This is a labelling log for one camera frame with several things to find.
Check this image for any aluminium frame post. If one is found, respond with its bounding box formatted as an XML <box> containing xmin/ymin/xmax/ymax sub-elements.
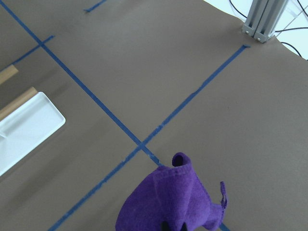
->
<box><xmin>242</xmin><ymin>0</ymin><xmax>288</xmax><ymax>43</ymax></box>

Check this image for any wooden towel rack white base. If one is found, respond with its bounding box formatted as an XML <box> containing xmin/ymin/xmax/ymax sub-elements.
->
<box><xmin>0</xmin><ymin>87</ymin><xmax>66</xmax><ymax>175</ymax></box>

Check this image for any purple towel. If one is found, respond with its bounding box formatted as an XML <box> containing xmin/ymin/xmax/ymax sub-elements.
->
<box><xmin>115</xmin><ymin>153</ymin><xmax>228</xmax><ymax>231</ymax></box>

